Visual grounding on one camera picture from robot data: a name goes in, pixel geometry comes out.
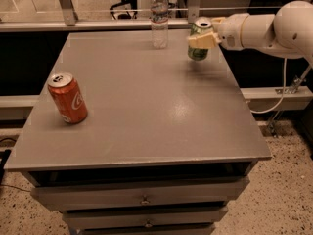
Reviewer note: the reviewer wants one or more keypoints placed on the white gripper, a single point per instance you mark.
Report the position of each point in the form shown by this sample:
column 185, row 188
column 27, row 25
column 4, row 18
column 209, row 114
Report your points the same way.
column 230, row 32

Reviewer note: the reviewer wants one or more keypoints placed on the green soda can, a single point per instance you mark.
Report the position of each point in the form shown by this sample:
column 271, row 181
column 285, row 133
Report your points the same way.
column 197, row 50

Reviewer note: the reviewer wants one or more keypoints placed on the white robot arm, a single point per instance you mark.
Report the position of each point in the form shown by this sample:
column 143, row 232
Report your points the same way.
column 286, row 34

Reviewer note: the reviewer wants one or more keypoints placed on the clear plastic water bottle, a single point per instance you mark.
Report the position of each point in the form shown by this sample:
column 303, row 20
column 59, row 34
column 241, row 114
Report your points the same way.
column 159, row 23

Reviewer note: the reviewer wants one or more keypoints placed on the orange soda can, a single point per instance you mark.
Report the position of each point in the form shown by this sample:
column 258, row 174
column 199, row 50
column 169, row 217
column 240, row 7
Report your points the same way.
column 65, row 91

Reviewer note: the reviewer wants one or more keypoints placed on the black office chair base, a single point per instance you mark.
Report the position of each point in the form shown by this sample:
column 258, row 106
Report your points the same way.
column 137, row 9

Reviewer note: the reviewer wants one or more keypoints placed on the grey drawer cabinet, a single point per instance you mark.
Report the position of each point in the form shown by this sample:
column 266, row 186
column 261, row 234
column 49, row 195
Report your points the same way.
column 153, row 115

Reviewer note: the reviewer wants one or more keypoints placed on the top grey drawer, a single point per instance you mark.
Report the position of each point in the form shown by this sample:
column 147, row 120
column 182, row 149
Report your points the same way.
column 140, row 194

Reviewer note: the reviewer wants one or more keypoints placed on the grey drawer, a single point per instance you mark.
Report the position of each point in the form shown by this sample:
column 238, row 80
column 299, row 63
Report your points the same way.
column 140, row 194
column 146, row 218

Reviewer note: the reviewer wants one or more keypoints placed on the middle grey drawer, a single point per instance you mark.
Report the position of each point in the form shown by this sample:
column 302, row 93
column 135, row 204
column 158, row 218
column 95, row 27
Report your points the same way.
column 146, row 218

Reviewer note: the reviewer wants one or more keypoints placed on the right metal railing post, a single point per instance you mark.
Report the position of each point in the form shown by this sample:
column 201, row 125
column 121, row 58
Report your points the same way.
column 193, row 9

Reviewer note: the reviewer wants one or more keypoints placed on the metal railing post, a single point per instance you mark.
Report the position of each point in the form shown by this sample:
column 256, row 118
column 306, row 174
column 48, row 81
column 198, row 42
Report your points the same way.
column 69, row 14
column 193, row 9

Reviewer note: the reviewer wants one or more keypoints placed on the left metal railing post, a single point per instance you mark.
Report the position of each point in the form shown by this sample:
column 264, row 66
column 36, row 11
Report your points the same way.
column 69, row 14

